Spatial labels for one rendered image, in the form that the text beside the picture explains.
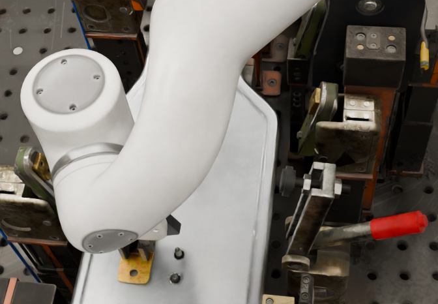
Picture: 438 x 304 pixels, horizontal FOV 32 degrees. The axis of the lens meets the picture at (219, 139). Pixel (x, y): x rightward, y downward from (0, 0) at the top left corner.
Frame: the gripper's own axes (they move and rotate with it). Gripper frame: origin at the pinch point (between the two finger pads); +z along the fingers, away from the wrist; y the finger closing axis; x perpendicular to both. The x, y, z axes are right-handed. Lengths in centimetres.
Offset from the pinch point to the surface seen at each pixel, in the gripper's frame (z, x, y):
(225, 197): 2.9, -8.1, -9.6
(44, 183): -4.7, -4.3, 10.7
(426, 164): 33, -32, -38
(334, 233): -6.6, 0.0, -22.8
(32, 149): -8.6, -6.6, 11.6
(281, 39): 32, -57, -12
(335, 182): -17.7, -0.2, -22.3
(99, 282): 2.9, 4.3, 4.0
